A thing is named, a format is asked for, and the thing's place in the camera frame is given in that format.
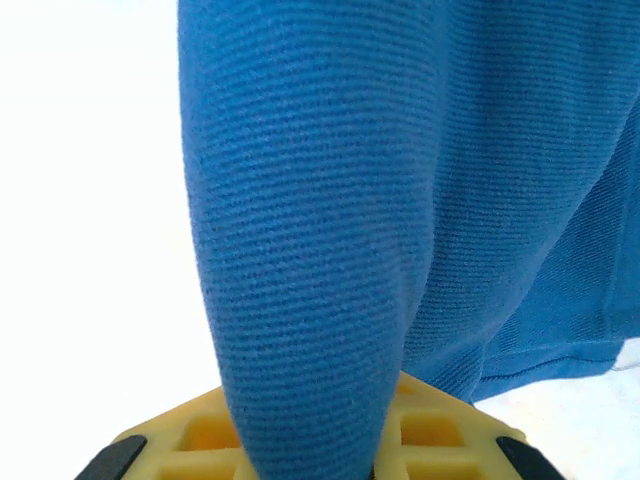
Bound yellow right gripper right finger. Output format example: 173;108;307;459
371;374;567;480

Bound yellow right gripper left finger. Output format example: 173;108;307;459
74;386;259;480

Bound blue long pants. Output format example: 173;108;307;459
175;0;640;480

